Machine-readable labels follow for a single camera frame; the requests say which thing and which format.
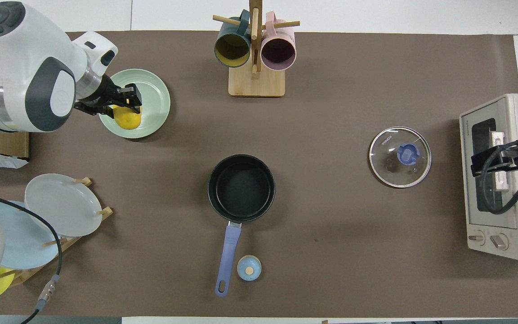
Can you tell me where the pale green plate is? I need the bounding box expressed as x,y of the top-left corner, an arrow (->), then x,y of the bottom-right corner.
97,68 -> 171,139

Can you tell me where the wooden box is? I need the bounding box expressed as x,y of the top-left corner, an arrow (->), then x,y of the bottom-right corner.
0,34 -> 31,160

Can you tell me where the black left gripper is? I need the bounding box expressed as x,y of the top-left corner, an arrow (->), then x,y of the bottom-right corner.
75,74 -> 143,117

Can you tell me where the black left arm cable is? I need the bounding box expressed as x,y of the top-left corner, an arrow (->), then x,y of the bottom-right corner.
0,191 -> 63,324

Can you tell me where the glass lid with blue knob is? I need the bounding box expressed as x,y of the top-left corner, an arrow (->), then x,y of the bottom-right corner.
369,126 -> 432,189

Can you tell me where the brown table mat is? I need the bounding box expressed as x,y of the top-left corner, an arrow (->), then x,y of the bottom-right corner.
0,31 -> 518,318

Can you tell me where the black pot with blue handle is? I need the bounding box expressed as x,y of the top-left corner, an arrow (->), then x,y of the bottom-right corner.
208,154 -> 276,297

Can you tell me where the light blue plate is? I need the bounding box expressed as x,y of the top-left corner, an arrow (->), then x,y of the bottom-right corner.
0,201 -> 62,270

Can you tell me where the pink mug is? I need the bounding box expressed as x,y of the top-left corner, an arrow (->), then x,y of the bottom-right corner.
260,11 -> 297,72

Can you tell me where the grey plate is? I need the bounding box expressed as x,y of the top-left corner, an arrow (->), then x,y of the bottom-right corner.
24,174 -> 103,238

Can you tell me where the small blue jar cork top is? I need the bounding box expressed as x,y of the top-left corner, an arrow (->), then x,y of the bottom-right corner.
237,255 -> 262,282

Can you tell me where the wooden dish rack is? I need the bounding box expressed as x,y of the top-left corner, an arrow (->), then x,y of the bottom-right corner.
0,177 -> 114,288

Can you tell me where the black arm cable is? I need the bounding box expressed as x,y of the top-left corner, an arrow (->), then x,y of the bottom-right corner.
479,139 -> 518,215
0,191 -> 63,324

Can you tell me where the beige toaster oven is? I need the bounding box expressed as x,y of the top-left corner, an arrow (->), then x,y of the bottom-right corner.
460,94 -> 518,261

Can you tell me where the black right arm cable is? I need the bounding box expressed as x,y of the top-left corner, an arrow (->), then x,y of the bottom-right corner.
479,139 -> 518,215

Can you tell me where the dark teal mug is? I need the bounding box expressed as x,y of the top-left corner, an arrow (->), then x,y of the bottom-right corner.
214,10 -> 252,68

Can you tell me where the yellow lemon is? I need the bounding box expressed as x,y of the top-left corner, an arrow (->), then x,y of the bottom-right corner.
114,105 -> 143,131

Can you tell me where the wooden mug tree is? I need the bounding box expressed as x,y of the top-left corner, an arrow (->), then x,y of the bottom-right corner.
213,0 -> 300,98

